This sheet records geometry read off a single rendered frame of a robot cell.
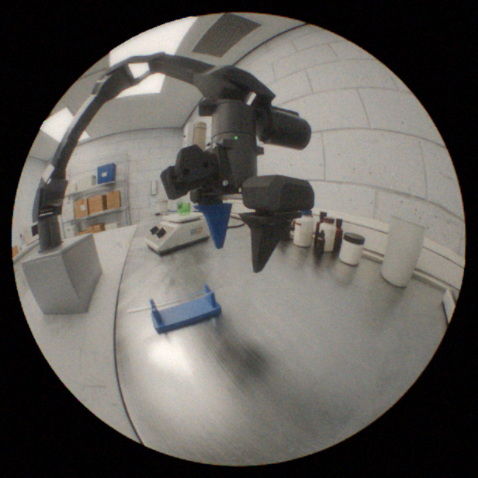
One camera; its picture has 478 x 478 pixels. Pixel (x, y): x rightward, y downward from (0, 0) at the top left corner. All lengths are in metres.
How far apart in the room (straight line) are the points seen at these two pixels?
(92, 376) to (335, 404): 0.25
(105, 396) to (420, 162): 0.82
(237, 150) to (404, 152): 0.57
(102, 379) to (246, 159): 0.30
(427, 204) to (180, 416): 0.70
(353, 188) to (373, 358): 0.52
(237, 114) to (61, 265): 0.32
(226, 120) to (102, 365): 0.32
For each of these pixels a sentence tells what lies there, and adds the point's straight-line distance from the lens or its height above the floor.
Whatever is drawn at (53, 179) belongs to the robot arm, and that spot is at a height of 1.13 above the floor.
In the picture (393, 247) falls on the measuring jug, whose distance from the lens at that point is 0.39.
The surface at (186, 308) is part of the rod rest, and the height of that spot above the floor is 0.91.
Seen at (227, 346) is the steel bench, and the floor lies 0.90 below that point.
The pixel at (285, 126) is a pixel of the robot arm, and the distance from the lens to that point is 0.21.
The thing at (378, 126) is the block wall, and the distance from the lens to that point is 0.65.
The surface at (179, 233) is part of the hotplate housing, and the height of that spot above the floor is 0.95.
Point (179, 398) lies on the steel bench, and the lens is 0.17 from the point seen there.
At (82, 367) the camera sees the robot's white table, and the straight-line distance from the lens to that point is 0.25.
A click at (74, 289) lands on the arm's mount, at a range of 0.29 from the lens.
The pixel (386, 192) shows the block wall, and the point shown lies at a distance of 0.58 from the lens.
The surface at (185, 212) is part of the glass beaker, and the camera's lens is 0.49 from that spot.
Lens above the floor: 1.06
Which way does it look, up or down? 18 degrees down
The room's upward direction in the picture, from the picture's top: straight up
